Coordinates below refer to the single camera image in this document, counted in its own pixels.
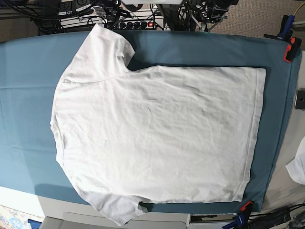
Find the white T-shirt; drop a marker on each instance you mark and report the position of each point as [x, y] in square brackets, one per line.
[161, 134]

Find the teal table cloth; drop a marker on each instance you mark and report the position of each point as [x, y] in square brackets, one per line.
[30, 70]

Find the orange black clamp bottom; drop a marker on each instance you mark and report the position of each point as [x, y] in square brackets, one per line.
[247, 206]

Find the orange black clamp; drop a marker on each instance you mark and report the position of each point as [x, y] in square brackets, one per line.
[292, 48]
[247, 206]

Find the grey plastic bin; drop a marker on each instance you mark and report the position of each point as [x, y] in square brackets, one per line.
[147, 221]

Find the blue black clamp bottom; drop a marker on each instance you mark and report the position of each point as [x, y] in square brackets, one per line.
[239, 221]

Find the silver phone device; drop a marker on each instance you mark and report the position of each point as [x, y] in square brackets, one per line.
[300, 99]

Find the white cloth at right edge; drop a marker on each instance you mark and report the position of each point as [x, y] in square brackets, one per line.
[296, 168]

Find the orange black clamp top right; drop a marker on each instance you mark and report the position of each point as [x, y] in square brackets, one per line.
[292, 48]

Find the black power strip red switch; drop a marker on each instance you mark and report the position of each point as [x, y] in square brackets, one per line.
[135, 25]

